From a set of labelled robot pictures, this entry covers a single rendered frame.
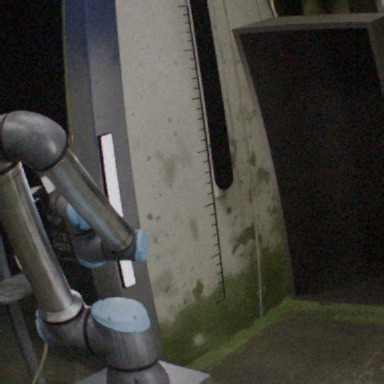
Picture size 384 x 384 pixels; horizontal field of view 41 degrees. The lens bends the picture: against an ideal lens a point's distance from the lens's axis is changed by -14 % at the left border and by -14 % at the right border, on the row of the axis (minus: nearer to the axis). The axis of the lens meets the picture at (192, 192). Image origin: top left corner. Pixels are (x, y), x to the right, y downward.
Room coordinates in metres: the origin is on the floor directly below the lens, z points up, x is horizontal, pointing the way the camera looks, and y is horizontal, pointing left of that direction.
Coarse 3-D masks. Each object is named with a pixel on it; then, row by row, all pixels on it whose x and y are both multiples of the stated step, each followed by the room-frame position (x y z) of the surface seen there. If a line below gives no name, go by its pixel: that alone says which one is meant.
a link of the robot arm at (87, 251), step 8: (88, 232) 1.57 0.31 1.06; (72, 240) 1.59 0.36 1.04; (80, 240) 1.57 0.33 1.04; (88, 240) 1.57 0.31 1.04; (96, 240) 1.57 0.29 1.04; (80, 248) 1.58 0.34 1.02; (88, 248) 1.57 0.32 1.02; (96, 248) 1.56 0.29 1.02; (80, 256) 1.59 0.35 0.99; (88, 256) 1.58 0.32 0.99; (96, 256) 1.57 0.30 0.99; (88, 264) 1.59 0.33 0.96; (96, 264) 1.59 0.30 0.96
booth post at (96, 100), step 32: (96, 0) 2.27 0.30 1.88; (96, 32) 2.26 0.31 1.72; (64, 64) 2.33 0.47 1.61; (96, 64) 2.25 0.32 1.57; (96, 96) 2.24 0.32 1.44; (96, 128) 2.23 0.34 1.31; (96, 160) 2.22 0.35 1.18; (128, 160) 2.34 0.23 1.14; (128, 192) 2.32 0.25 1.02; (96, 288) 2.33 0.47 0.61; (128, 288) 2.25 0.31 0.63; (160, 352) 2.33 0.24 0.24
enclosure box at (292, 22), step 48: (240, 48) 2.09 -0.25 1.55; (288, 48) 2.35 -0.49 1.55; (336, 48) 2.20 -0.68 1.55; (288, 96) 2.37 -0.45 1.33; (336, 96) 2.27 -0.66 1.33; (288, 144) 2.32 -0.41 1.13; (336, 144) 2.34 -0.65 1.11; (288, 192) 2.28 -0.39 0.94; (336, 192) 2.40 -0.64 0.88; (288, 240) 2.26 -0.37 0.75; (336, 240) 2.46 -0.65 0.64; (336, 288) 2.23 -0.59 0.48
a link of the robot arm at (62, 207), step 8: (56, 200) 1.62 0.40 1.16; (64, 200) 1.59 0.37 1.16; (56, 208) 1.61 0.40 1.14; (64, 208) 1.57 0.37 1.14; (72, 208) 1.54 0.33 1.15; (64, 216) 1.57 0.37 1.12; (72, 216) 1.53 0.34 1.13; (80, 216) 1.54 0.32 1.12; (72, 224) 1.56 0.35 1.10; (80, 224) 1.54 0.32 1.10; (72, 232) 1.57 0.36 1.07; (80, 232) 1.56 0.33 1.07
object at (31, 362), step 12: (0, 240) 2.01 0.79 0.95; (0, 252) 2.00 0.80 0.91; (0, 264) 1.99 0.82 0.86; (0, 276) 1.98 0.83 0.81; (12, 312) 1.98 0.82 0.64; (12, 324) 2.00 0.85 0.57; (24, 324) 2.02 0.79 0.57; (24, 336) 2.00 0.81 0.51; (24, 348) 1.98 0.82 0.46; (24, 360) 2.00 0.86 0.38; (36, 360) 2.01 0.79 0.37; (36, 372) 1.99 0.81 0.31
